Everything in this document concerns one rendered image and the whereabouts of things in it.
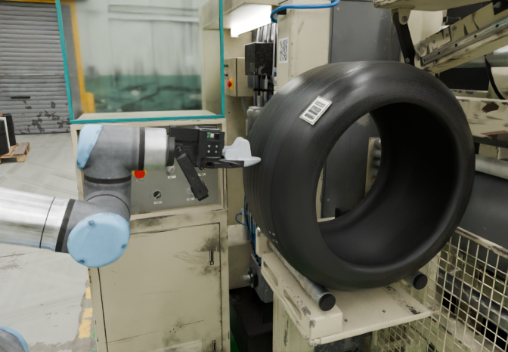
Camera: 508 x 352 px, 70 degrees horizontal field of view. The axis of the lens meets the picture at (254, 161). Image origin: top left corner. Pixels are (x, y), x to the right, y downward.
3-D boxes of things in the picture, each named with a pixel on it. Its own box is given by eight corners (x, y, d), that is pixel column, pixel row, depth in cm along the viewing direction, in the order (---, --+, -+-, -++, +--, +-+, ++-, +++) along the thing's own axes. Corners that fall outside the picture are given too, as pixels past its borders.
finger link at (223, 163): (246, 162, 78) (205, 160, 75) (246, 168, 78) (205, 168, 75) (240, 157, 82) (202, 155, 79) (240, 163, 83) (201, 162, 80)
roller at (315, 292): (274, 233, 119) (283, 239, 120) (265, 242, 118) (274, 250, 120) (329, 291, 86) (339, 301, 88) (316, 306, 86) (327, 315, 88)
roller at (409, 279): (346, 222, 127) (355, 226, 129) (340, 233, 127) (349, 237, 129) (420, 273, 95) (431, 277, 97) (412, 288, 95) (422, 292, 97)
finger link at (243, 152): (267, 141, 80) (227, 139, 77) (264, 168, 81) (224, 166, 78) (262, 139, 83) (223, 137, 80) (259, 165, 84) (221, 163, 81)
